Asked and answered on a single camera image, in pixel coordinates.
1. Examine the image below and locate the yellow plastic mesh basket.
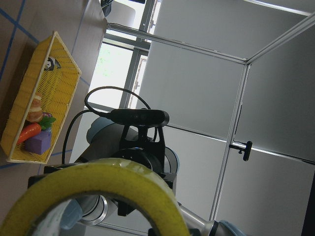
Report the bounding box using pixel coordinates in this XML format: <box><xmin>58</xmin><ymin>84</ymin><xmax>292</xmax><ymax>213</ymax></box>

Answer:
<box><xmin>0</xmin><ymin>31</ymin><xmax>81</xmax><ymax>164</ymax></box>

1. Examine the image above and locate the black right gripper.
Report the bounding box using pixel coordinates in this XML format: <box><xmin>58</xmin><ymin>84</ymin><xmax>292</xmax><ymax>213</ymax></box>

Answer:
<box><xmin>28</xmin><ymin>124</ymin><xmax>178</xmax><ymax>217</ymax></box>

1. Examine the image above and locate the yellow clear tape roll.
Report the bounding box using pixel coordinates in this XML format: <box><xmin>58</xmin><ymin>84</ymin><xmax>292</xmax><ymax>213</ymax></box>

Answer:
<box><xmin>0</xmin><ymin>158</ymin><xmax>190</xmax><ymax>236</ymax></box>

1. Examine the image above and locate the purple foam block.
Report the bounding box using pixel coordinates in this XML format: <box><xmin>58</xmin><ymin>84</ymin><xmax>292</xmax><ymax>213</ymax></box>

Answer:
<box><xmin>24</xmin><ymin>131</ymin><xmax>52</xmax><ymax>155</ymax></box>

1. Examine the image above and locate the black camera cable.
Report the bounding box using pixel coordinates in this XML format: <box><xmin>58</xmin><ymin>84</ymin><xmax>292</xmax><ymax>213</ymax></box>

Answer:
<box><xmin>62</xmin><ymin>86</ymin><xmax>152</xmax><ymax>164</ymax></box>

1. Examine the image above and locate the orange toy carrot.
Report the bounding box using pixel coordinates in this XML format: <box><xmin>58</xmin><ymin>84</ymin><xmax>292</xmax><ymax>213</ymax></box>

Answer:
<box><xmin>17</xmin><ymin>116</ymin><xmax>56</xmax><ymax>145</ymax></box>

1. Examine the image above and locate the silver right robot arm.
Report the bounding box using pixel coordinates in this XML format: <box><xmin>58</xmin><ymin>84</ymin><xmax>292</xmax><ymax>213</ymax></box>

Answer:
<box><xmin>28</xmin><ymin>158</ymin><xmax>243</xmax><ymax>236</ymax></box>

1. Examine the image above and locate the panda figurine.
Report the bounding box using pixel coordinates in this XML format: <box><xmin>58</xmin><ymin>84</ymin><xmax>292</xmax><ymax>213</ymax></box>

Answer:
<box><xmin>44</xmin><ymin>57</ymin><xmax>61</xmax><ymax>71</ymax></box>

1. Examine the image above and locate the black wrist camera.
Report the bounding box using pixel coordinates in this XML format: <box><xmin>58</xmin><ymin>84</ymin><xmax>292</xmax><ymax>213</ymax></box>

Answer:
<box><xmin>109</xmin><ymin>109</ymin><xmax>169</xmax><ymax>127</ymax></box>

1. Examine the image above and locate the toy croissant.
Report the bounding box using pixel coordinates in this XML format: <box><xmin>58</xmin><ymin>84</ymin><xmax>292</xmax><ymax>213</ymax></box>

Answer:
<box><xmin>26</xmin><ymin>92</ymin><xmax>43</xmax><ymax>123</ymax></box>

